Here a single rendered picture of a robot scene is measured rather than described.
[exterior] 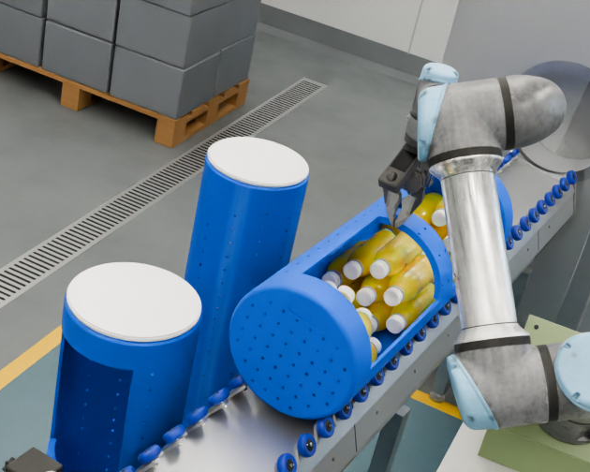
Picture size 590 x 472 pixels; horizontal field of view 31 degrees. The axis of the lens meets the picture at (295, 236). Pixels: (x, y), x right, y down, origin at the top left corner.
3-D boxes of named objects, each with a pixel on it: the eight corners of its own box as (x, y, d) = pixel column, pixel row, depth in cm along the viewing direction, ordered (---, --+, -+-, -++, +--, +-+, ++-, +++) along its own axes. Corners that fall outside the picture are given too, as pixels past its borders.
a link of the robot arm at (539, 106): (582, 66, 162) (528, 70, 210) (509, 75, 163) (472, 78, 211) (590, 141, 163) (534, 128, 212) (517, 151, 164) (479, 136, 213)
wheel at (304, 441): (318, 458, 203) (310, 459, 204) (317, 434, 205) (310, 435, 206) (303, 455, 200) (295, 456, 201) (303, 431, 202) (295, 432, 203)
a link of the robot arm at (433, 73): (425, 72, 210) (420, 57, 217) (411, 123, 215) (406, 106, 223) (464, 80, 211) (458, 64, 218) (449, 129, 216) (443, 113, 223)
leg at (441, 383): (447, 398, 390) (496, 252, 359) (440, 405, 385) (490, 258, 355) (433, 390, 392) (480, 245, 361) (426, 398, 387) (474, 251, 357)
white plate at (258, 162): (326, 182, 285) (325, 186, 286) (284, 136, 306) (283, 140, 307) (230, 185, 273) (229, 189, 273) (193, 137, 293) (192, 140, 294)
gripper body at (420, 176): (433, 187, 230) (448, 137, 224) (417, 199, 223) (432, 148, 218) (401, 174, 233) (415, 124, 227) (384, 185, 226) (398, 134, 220)
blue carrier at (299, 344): (483, 281, 279) (534, 194, 263) (323, 448, 209) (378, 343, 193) (393, 222, 286) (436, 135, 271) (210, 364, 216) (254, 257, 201)
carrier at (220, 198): (267, 437, 328) (232, 379, 349) (327, 186, 286) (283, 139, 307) (179, 450, 315) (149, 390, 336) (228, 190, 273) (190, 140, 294)
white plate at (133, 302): (104, 247, 235) (103, 252, 236) (41, 308, 211) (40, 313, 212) (221, 287, 231) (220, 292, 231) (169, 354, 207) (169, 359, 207)
